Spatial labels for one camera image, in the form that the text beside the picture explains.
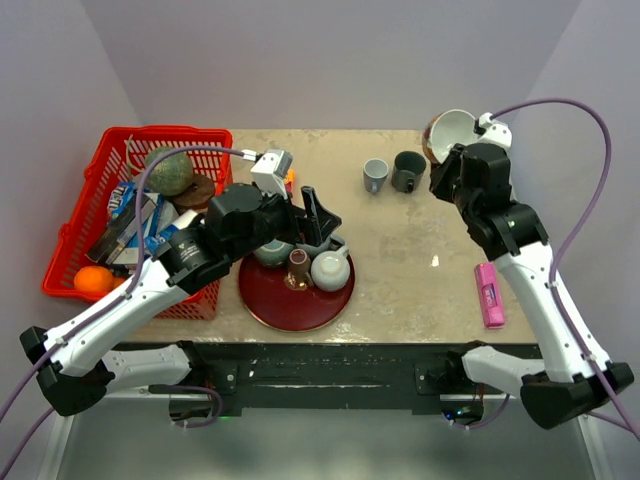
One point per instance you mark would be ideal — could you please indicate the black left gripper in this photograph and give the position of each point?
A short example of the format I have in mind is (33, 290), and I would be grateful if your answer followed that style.
(323, 220)

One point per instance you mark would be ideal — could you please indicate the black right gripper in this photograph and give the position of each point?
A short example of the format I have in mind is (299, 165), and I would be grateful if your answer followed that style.
(440, 176)

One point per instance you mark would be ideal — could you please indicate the red floral mug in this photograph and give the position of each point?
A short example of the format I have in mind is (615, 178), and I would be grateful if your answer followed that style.
(455, 126)

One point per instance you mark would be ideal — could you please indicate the dark grey mug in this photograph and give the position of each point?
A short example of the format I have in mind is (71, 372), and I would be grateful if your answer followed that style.
(408, 169)

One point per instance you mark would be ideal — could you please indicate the small grey mug white inside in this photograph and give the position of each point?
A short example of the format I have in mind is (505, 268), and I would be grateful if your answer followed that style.
(375, 172)

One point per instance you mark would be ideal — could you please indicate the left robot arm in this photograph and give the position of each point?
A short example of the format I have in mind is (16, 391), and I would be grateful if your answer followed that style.
(77, 363)

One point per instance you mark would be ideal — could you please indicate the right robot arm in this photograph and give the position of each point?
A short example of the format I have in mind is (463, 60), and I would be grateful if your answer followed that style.
(574, 375)

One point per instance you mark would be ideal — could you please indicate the grey-blue round mug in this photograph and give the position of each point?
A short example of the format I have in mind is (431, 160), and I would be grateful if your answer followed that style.
(333, 243)

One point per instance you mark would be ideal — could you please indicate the white speckled mug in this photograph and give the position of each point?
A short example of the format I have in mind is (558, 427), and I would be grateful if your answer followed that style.
(330, 270)

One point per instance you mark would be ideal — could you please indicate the teal glazed mug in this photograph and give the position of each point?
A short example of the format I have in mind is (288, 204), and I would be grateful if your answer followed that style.
(273, 254)

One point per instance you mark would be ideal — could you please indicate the orange pink sponge box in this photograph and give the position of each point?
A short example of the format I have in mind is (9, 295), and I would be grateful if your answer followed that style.
(289, 180)

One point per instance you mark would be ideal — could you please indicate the small brown espresso cup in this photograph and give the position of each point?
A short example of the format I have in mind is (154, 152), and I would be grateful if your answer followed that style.
(298, 276)

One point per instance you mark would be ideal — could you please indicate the dark red round tray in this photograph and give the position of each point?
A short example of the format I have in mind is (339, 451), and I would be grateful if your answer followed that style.
(268, 299)

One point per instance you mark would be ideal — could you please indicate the pink flat box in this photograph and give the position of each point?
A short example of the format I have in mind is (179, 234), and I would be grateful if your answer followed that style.
(490, 300)

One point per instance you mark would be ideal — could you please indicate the brown wooden disc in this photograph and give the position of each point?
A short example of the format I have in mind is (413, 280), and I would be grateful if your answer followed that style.
(197, 195)

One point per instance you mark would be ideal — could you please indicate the green round melon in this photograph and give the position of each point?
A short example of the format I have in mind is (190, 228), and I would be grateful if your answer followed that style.
(172, 176)

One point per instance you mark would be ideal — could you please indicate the white blue paper cup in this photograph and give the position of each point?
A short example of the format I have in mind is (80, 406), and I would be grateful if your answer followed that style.
(152, 243)

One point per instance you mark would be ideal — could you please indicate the black carton box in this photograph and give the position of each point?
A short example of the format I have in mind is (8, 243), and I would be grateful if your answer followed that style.
(120, 230)

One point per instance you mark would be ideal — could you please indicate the blue candy bag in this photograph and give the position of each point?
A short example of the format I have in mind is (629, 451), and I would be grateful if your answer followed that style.
(120, 196)

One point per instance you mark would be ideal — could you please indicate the red plastic basket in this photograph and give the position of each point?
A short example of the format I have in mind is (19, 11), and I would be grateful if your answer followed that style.
(106, 170)

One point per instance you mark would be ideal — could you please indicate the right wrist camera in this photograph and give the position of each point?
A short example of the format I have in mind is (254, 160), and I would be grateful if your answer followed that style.
(491, 131)

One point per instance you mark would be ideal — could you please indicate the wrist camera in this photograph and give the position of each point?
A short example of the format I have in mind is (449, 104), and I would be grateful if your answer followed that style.
(270, 170)
(491, 131)

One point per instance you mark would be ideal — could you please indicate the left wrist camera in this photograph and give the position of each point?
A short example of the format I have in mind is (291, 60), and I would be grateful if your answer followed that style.
(270, 170)

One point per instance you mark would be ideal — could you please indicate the black table front rail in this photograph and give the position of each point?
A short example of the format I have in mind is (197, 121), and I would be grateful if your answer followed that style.
(348, 376)

